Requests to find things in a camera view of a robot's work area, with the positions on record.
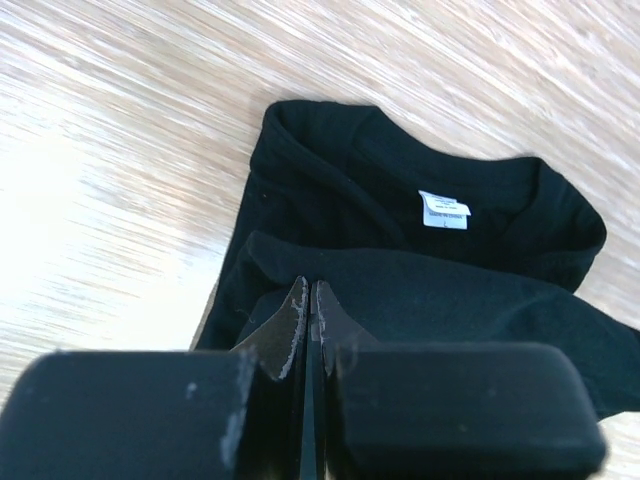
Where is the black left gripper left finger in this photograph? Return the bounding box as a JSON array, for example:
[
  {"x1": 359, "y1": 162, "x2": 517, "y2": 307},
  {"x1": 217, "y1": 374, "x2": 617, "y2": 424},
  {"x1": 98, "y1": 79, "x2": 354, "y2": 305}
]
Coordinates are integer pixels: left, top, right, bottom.
[{"x1": 1, "y1": 278, "x2": 308, "y2": 479}]

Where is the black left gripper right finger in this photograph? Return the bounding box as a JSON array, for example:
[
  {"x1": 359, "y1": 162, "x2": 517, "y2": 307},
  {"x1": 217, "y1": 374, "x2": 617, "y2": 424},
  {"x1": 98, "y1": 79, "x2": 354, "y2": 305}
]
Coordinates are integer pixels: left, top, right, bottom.
[{"x1": 309, "y1": 282, "x2": 607, "y2": 479}]

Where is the black t-shirt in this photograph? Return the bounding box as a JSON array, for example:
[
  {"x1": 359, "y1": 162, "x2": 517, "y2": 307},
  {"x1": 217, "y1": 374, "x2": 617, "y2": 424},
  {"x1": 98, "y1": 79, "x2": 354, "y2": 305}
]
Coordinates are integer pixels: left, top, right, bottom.
[{"x1": 196, "y1": 100, "x2": 639, "y2": 418}]

